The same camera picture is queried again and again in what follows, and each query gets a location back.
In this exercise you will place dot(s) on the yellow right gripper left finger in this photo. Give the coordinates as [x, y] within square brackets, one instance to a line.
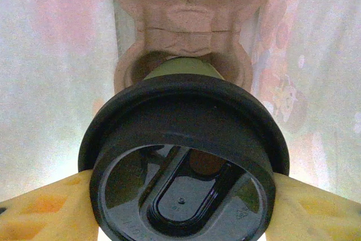
[42, 215]

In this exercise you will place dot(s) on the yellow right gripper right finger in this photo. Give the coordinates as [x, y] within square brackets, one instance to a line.
[316, 215]

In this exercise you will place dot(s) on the white printed paper bag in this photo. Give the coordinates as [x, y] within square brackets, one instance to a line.
[42, 111]

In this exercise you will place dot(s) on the black plastic cup lid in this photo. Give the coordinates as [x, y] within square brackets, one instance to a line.
[183, 117]

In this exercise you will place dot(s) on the green paper cup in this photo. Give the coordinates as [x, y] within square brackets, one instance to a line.
[183, 67]

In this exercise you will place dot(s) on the brown pulp cup carrier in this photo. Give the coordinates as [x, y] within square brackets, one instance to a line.
[189, 26]

